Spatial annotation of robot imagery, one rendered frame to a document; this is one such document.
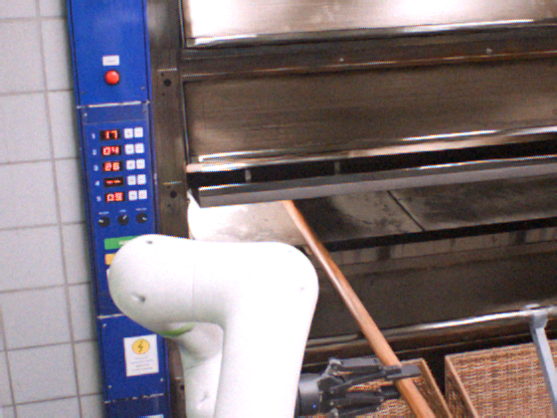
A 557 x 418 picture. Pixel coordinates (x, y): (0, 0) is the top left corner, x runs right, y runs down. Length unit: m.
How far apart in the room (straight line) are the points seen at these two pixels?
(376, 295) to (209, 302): 1.17
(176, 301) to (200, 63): 0.88
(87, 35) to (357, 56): 0.60
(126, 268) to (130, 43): 0.79
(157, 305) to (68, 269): 0.92
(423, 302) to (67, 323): 0.89
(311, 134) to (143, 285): 0.95
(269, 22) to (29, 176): 0.61
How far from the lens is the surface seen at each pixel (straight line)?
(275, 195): 1.95
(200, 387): 1.61
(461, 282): 2.41
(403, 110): 2.14
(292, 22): 1.99
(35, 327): 2.19
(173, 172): 2.05
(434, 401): 2.39
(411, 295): 2.36
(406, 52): 2.11
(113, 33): 1.91
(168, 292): 1.20
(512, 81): 2.26
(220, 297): 1.19
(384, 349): 1.79
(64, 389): 2.28
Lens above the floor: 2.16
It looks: 24 degrees down
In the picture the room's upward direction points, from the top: straight up
